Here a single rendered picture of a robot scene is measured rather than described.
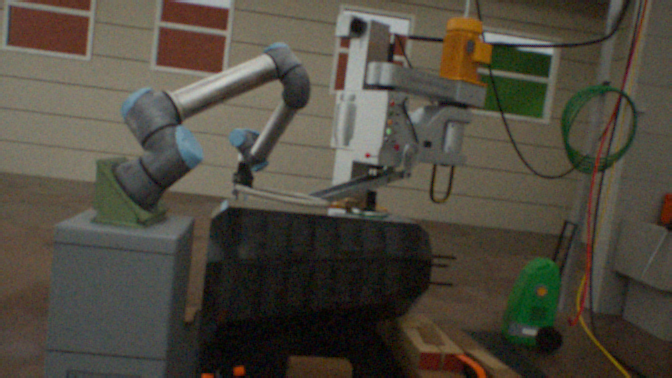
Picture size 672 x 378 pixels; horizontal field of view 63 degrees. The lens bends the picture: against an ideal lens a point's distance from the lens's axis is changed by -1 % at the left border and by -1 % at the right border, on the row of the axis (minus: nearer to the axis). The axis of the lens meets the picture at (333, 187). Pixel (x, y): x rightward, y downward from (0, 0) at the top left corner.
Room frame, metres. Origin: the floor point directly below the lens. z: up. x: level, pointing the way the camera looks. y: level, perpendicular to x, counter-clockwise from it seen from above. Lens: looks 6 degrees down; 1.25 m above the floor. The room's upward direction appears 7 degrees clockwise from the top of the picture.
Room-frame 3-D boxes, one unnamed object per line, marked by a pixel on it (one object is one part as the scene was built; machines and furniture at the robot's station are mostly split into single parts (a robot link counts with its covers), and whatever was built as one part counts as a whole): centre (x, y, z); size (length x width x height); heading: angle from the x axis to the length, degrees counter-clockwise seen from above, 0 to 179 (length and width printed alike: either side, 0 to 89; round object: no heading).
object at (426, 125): (3.47, -0.53, 1.29); 0.74 x 0.23 x 0.49; 133
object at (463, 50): (3.65, -0.72, 1.88); 0.31 x 0.28 x 0.40; 43
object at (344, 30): (3.91, 0.03, 2.00); 0.20 x 0.18 x 0.15; 9
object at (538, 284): (3.70, -1.48, 0.43); 0.35 x 0.35 x 0.87; 84
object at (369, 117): (3.27, -0.29, 1.30); 0.36 x 0.22 x 0.45; 133
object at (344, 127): (3.85, -0.30, 1.35); 0.74 x 0.34 x 0.25; 66
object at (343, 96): (3.93, -0.12, 1.36); 0.35 x 0.35 x 0.41
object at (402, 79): (3.45, -0.49, 1.60); 0.96 x 0.25 x 0.17; 133
